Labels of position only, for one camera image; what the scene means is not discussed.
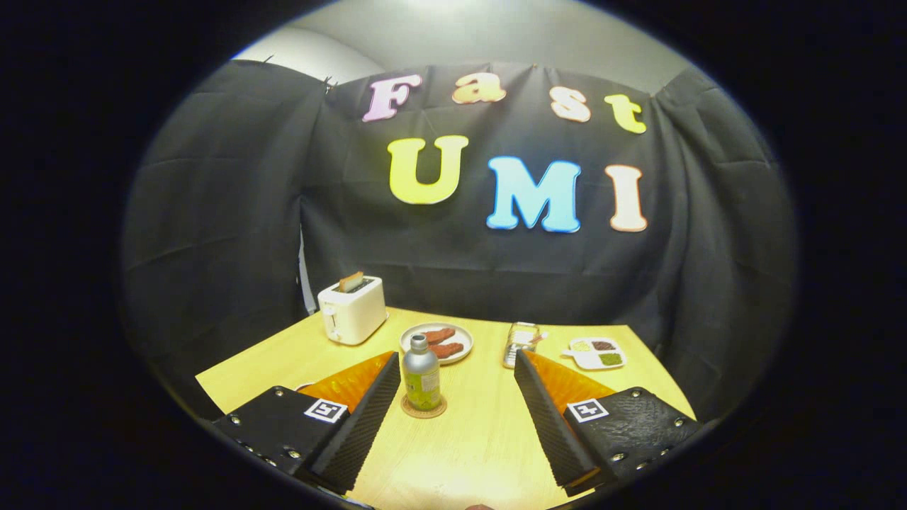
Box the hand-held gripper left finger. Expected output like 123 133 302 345
211 351 402 495

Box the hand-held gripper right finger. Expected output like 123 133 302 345
513 348 704 497

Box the round cork coaster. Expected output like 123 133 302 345
400 394 448 419

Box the silver juice bottle green label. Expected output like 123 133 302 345
402 334 441 412

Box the white divided condiment dish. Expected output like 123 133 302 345
562 336 628 371

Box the wooden table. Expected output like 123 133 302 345
195 306 697 510

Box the white round plate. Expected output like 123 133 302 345
400 322 474 366

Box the white toaster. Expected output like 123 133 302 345
317 276 389 346

